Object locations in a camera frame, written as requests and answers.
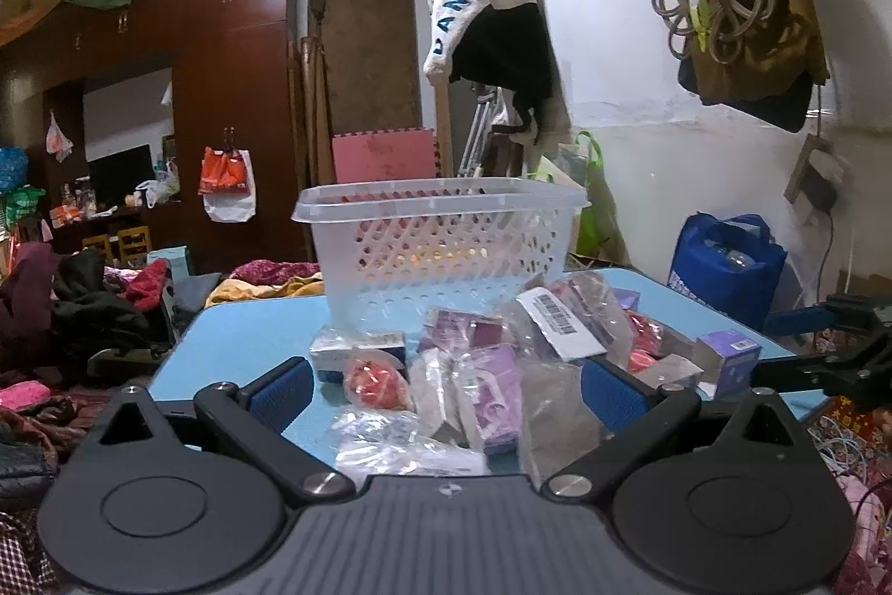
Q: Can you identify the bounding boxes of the purple box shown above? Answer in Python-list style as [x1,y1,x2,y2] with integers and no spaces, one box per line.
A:
[691,329,762,399]

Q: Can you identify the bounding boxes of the red item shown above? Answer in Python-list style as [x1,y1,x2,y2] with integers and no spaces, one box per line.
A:
[343,358,413,411]

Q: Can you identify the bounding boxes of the clear bagged grey packet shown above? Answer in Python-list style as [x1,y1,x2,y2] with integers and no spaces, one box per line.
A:
[517,359,606,488]

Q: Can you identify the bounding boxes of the blue non-woven shopping bag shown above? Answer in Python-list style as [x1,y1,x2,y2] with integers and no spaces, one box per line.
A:
[667,213,788,331]

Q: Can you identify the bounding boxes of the white box with barcode label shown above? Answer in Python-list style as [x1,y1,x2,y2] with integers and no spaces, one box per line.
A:
[516,287,606,362]

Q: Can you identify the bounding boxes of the white blue small box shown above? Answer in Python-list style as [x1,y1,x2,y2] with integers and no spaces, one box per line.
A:
[308,328,407,384]

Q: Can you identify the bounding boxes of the yellow orange floral blanket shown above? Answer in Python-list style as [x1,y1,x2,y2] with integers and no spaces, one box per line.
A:
[204,273,323,309]

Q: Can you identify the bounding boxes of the purple packet in plastic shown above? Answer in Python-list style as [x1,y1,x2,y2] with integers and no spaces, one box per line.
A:
[454,343,522,456]

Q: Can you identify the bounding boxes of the teal box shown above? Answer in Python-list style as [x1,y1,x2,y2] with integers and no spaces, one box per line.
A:
[147,246,192,282]

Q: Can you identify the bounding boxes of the green and white tote bag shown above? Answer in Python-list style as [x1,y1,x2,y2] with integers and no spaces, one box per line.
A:
[527,130,629,266]

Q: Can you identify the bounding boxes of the clear plastic perforated basket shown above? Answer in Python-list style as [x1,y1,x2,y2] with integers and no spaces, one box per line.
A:
[292,177,588,333]

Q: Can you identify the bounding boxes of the orange and white hanging bag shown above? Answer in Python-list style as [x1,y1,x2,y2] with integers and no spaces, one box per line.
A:
[198,147,257,225]

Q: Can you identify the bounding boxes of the hanging brown bag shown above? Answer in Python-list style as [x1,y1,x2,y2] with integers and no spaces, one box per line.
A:
[677,0,828,133]

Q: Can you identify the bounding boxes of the pink foam mat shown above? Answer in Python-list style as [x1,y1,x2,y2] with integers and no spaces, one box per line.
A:
[333,128,438,184]

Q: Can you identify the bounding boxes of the metal crutches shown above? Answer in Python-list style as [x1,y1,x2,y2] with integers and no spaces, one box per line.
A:
[457,85,511,178]

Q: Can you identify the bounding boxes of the dark red wooden wardrobe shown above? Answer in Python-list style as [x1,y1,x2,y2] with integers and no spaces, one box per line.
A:
[2,0,312,272]

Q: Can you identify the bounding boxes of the brown wooden board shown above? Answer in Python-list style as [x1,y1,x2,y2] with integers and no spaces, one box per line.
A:
[301,0,422,186]

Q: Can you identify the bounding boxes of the white hoodie with blue letters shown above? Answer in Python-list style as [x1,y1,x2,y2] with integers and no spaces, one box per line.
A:
[423,0,570,142]

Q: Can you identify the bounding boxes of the coiled beige cable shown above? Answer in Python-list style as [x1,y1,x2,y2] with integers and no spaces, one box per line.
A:
[651,0,777,67]

